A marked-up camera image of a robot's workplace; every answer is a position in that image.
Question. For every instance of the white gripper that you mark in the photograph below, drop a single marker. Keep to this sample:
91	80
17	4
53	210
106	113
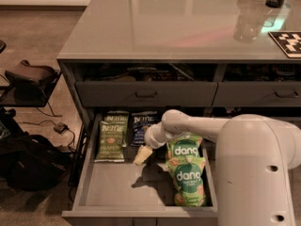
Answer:
152	137

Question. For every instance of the blue kettle chip bag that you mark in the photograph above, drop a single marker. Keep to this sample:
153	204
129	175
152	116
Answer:
142	121

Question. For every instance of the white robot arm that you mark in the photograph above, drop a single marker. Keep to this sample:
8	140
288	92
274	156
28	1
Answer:
253	156

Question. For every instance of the front green kettle chip bag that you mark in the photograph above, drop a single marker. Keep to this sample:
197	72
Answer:
110	148

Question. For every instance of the green kettle chip bag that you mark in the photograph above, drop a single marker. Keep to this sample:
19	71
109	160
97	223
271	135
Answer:
110	148
119	117

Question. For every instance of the middle green dang bag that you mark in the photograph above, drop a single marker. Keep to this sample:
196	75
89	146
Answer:
183	146

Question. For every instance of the green dang bag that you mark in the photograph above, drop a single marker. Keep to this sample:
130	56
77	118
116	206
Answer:
186	173
183	146

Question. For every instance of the front green dang bag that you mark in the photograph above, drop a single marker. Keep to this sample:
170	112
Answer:
186	173

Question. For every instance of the open grey middle drawer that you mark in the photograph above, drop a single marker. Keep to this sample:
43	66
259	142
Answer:
124	194

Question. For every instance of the rear green kettle chip bag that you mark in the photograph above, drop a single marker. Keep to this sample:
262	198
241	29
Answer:
119	117

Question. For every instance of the grey top left drawer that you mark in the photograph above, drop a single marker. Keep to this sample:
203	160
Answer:
100	93

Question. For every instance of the grey top right drawer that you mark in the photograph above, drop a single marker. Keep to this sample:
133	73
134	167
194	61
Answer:
258	94

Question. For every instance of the grey counter cabinet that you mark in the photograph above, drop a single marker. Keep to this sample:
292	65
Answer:
183	40

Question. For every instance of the brown bag on shelf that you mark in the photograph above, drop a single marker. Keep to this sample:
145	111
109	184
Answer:
25	76

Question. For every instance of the black power adapter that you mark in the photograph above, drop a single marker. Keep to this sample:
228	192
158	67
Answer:
60	127

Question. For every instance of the black backpack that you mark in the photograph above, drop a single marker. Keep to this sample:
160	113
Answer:
31	163

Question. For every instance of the black side shelf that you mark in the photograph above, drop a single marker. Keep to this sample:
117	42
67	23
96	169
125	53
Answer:
27	95

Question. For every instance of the black white fiducial marker board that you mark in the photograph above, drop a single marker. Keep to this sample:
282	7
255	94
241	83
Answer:
289	42

